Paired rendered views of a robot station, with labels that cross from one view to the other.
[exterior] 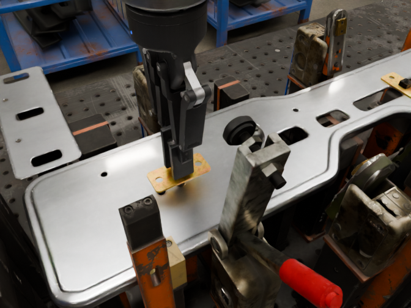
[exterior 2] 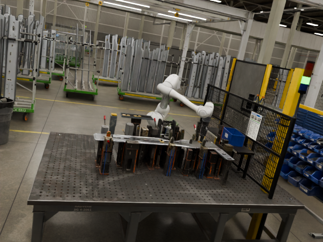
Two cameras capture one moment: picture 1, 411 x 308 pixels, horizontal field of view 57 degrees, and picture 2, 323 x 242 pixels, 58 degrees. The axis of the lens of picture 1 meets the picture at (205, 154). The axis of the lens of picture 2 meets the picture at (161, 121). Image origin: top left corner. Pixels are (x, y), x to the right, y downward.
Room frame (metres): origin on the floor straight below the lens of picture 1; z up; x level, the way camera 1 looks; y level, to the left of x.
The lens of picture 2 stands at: (3.48, 0.15, 1.97)
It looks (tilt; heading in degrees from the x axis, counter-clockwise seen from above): 14 degrees down; 191
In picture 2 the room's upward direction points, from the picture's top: 10 degrees clockwise
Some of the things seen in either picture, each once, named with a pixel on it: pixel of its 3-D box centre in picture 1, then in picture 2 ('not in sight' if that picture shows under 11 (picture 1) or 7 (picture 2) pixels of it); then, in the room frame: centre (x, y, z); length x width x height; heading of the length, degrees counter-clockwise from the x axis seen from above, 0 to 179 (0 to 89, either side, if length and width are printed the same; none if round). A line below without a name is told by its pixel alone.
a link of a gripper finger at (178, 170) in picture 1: (181, 156); not in sight; (0.33, 0.03, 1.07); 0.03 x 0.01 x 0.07; 120
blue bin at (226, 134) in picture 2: not in sight; (232, 136); (0.05, 0.37, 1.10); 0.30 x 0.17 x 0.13; 21
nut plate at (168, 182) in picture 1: (178, 169); not in sight; (0.34, 0.04, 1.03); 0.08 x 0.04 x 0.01; 120
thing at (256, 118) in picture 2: not in sight; (254, 125); (0.16, 0.57, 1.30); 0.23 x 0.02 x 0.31; 30
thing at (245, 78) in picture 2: not in sight; (238, 114); (-2.10, 0.51, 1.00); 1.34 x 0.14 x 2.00; 28
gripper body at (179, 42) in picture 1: (169, 41); (204, 125); (0.34, 0.04, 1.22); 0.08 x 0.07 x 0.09; 30
